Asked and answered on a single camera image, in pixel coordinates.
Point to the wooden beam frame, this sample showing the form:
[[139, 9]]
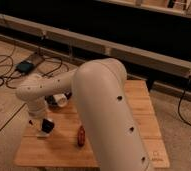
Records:
[[163, 73]]

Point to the black bowl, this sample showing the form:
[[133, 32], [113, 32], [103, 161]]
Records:
[[50, 99]]

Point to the red brown oblong object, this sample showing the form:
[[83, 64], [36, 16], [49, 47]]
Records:
[[81, 136]]

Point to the wooden board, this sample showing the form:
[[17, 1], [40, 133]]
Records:
[[60, 148]]

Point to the white sponge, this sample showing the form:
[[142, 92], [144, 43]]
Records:
[[42, 134]]

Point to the black eraser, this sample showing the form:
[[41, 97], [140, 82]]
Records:
[[47, 126]]

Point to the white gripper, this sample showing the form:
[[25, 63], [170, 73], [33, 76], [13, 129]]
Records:
[[38, 120]]

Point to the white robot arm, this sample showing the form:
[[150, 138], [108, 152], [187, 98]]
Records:
[[97, 89]]

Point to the black power adapter box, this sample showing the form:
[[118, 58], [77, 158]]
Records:
[[24, 67]]

